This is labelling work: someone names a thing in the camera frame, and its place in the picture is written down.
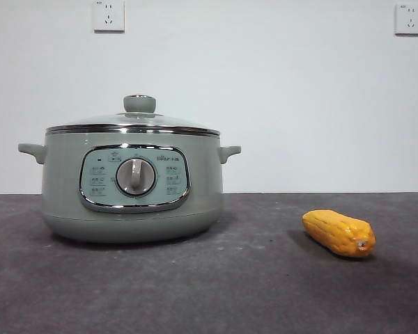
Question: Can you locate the yellow corn cob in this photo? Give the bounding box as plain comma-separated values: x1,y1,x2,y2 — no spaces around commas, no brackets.
302,209,376,259

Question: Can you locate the glass lid with green knob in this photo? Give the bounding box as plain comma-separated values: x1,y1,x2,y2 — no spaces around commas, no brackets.
45,93,221,137

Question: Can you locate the sage green electric cooking pot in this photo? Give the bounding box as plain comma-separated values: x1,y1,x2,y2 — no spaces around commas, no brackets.
17,130,242,244

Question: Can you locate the white wall socket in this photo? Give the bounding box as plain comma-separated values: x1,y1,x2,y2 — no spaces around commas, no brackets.
93,0,125,34
394,3,418,37

